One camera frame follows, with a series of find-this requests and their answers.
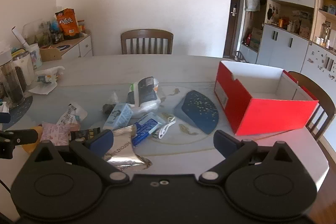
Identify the round blue speckled placemat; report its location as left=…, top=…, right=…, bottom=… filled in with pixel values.
left=0, top=95, right=33, bottom=130

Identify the white marble desktop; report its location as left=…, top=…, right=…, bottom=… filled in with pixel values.
left=0, top=55, right=330, bottom=198

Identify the silver foil packet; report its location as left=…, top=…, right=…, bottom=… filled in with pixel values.
left=104, top=126, right=153, bottom=173

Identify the white paper towel sheet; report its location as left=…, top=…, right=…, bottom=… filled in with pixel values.
left=28, top=82, right=58, bottom=95

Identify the light blue carton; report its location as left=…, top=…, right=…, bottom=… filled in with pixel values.
left=103, top=103, right=133, bottom=131

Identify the glass jar with dark contents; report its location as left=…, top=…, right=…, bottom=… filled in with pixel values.
left=0, top=46, right=25, bottom=106

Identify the white snack packet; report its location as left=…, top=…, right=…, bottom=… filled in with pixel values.
left=56, top=103, right=88, bottom=126

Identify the dark wooden door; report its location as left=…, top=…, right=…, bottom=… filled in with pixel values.
left=223, top=0, right=243, bottom=59

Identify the dark item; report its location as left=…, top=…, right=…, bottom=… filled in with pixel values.
left=102, top=93, right=121, bottom=115

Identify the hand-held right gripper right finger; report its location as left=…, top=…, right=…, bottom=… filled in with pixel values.
left=199, top=130, right=302, bottom=184

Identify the blue white box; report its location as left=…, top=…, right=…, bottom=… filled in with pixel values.
left=131, top=112, right=160, bottom=147

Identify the wooden box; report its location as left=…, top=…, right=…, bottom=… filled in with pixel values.
left=39, top=47, right=63, bottom=62

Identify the blue gold speckled mat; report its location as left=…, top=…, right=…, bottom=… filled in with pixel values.
left=174, top=90, right=219, bottom=135

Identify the white cable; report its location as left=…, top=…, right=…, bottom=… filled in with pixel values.
left=153, top=117, right=176, bottom=139

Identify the white grey wet wipes pack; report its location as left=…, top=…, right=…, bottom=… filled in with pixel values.
left=127, top=76, right=162, bottom=119

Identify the printed white mug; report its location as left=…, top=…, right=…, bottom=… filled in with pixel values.
left=28, top=43, right=43, bottom=69

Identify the white wooden wall cabinet unit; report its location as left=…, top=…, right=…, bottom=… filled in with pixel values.
left=240, top=0, right=336, bottom=80

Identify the yellow packet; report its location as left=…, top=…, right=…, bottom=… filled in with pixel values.
left=22, top=126, right=44, bottom=153

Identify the pink snack packet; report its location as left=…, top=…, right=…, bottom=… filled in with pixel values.
left=39, top=122, right=72, bottom=147

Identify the white sideboard cabinet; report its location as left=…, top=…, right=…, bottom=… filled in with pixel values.
left=51, top=31, right=93, bottom=60

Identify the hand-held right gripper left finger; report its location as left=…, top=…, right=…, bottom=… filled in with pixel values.
left=29, top=130, right=130, bottom=184

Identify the glass storage jar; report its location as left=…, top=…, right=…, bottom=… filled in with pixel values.
left=321, top=21, right=331, bottom=46

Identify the red cardboard box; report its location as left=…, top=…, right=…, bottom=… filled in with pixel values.
left=214, top=60, right=319, bottom=136

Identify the white soft tissue pack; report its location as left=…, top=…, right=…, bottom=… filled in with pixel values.
left=34, top=67, right=65, bottom=88

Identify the white paper roll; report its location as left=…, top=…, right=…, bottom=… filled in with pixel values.
left=11, top=27, right=30, bottom=48

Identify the hanging tote bag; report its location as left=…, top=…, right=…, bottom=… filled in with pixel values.
left=245, top=0, right=260, bottom=12

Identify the wooden dining chair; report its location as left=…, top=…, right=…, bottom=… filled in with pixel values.
left=288, top=71, right=336, bottom=142
left=121, top=29, right=174, bottom=55

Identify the black snack packet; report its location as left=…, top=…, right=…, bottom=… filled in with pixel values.
left=70, top=128, right=101, bottom=140

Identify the white kettle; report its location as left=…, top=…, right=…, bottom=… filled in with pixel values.
left=12, top=50, right=36, bottom=86

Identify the orange snack bag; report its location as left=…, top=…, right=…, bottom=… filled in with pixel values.
left=55, top=8, right=80, bottom=40

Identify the clear plastic container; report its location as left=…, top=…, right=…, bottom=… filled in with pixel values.
left=23, top=19, right=53, bottom=47

